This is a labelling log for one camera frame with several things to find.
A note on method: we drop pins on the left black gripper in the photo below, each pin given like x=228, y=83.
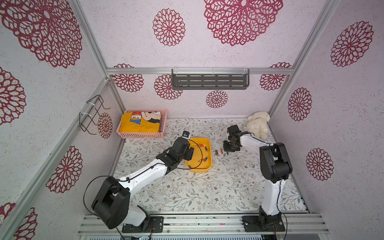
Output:
x=189, y=151

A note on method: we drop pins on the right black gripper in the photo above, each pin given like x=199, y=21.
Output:
x=229, y=146

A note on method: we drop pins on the yellow plastic storage box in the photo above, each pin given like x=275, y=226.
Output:
x=202, y=150

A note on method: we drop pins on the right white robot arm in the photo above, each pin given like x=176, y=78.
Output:
x=276, y=167

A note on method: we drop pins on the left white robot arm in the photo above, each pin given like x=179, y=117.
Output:
x=112, y=203

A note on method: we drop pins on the white plush toy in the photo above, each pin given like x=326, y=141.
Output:
x=258, y=125

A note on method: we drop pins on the floral table mat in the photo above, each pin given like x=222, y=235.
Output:
x=234, y=183

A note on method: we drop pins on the pink plastic basket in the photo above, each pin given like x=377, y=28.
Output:
x=160, y=134

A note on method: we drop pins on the yellow folded cartoon shirt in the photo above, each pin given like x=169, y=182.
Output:
x=140, y=122

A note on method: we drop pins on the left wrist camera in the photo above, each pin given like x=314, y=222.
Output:
x=186, y=135

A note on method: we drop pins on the grey wall shelf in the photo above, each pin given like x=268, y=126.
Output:
x=213, y=81

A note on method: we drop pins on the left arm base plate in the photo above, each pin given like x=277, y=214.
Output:
x=152, y=224

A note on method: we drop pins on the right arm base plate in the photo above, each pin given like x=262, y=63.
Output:
x=263, y=224

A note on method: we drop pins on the black wire wall rack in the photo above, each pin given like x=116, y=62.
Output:
x=87, y=118

